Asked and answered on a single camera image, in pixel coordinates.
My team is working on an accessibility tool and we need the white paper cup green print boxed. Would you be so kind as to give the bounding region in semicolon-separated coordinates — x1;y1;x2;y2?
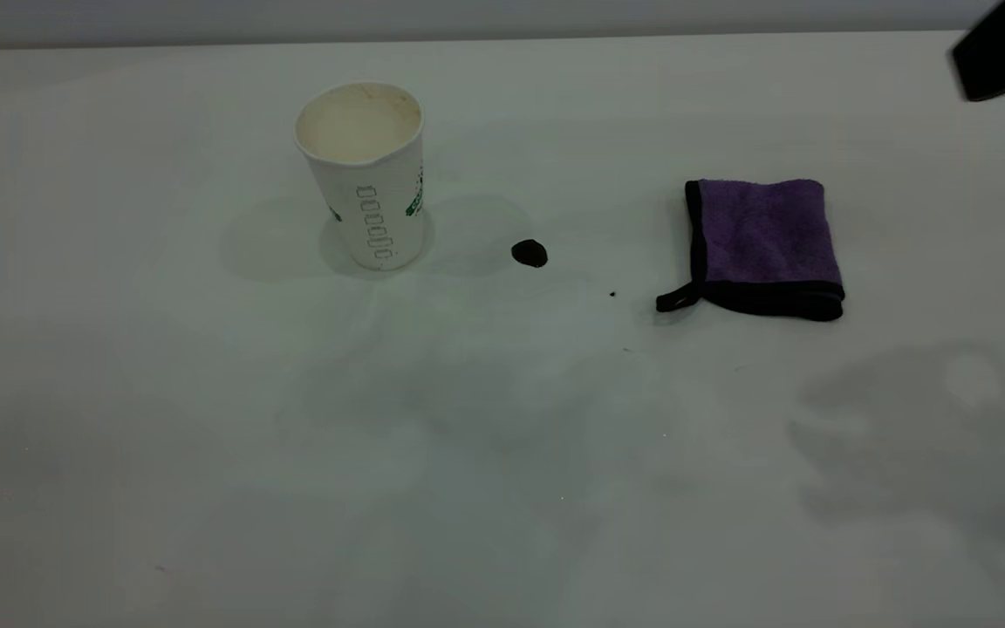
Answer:
294;81;427;272

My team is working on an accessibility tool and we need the purple cloth with black trim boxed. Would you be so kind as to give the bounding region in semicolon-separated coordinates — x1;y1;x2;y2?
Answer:
655;179;846;323

